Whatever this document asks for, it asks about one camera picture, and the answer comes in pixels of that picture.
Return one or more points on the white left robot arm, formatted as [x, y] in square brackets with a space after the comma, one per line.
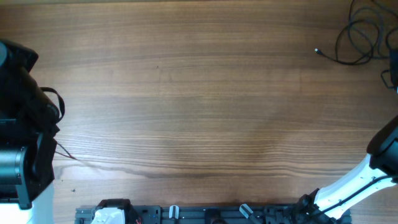
[29, 121]

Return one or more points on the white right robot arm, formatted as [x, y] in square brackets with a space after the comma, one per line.
[377, 171]

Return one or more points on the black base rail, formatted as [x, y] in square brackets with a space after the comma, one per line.
[122, 211]

